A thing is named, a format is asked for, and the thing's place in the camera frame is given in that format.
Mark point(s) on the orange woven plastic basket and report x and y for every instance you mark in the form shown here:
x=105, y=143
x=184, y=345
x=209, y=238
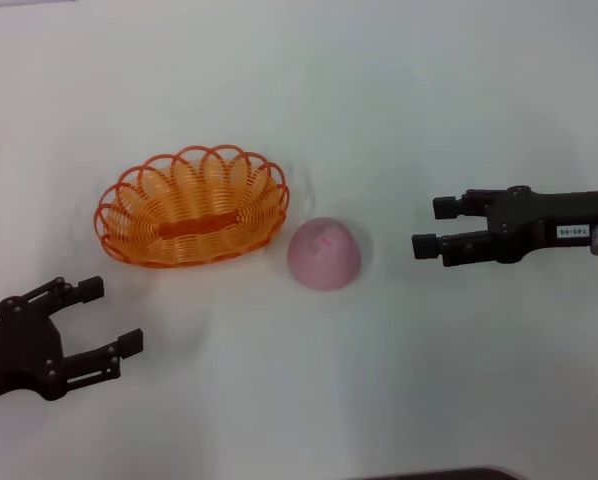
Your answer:
x=199, y=227

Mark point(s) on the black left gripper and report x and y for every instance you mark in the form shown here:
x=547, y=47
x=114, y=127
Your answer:
x=19, y=345

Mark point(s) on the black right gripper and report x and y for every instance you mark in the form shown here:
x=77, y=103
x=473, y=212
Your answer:
x=529, y=220

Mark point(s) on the dark curved robot base edge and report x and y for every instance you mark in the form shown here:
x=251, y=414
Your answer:
x=454, y=475

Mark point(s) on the pink round bun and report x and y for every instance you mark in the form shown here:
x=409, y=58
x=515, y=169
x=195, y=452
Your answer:
x=324, y=255

